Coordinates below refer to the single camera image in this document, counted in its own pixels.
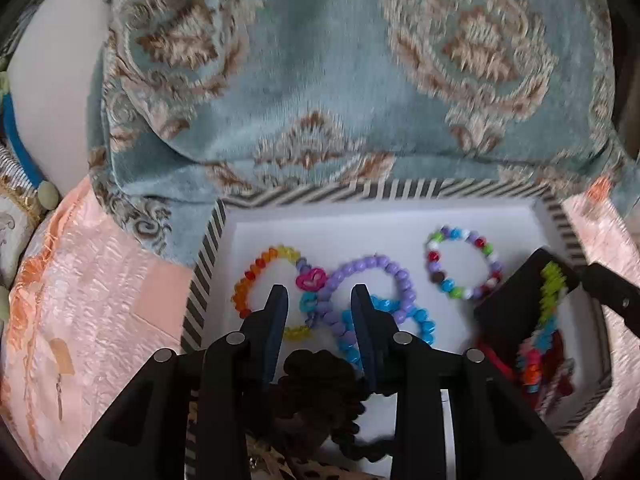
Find green and blue plush toy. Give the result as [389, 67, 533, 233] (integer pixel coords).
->
[0, 70, 61, 211]

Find pink satin bedspread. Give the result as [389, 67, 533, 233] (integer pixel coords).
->
[0, 175, 640, 480]

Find multicolour round bead bracelet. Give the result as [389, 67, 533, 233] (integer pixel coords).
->
[425, 226, 503, 302]

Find black scrunchie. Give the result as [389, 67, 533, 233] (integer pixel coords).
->
[330, 400, 398, 462]

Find purple bead bracelet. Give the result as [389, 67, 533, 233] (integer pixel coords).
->
[310, 255, 418, 346]

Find leopard print scrunchie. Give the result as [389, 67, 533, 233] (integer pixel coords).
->
[187, 400, 371, 480]

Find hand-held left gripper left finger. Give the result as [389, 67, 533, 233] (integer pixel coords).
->
[59, 284, 291, 480]

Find rainbow bead bracelet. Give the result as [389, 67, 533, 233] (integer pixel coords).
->
[231, 244, 327, 341]

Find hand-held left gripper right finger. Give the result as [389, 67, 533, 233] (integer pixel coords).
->
[350, 284, 583, 480]

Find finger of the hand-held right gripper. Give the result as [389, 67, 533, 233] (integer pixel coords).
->
[580, 262, 640, 341]

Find white cushion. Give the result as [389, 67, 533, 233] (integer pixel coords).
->
[10, 0, 111, 196]

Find red scrunchie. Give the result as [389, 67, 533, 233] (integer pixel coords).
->
[475, 340, 576, 411]

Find blue damask cushion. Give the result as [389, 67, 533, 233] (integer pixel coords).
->
[87, 0, 631, 261]

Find striped cardboard box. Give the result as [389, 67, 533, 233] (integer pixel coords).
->
[181, 177, 613, 480]

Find dark brown scrunchie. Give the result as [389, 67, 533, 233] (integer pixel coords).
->
[272, 350, 371, 431]

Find blue bead bracelet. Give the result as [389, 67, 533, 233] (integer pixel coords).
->
[336, 295, 437, 371]

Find beige embroidered pillow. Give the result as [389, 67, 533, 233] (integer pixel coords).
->
[0, 147, 46, 286]

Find neon green bead bracelet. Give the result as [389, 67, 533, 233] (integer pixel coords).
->
[517, 260, 568, 396]

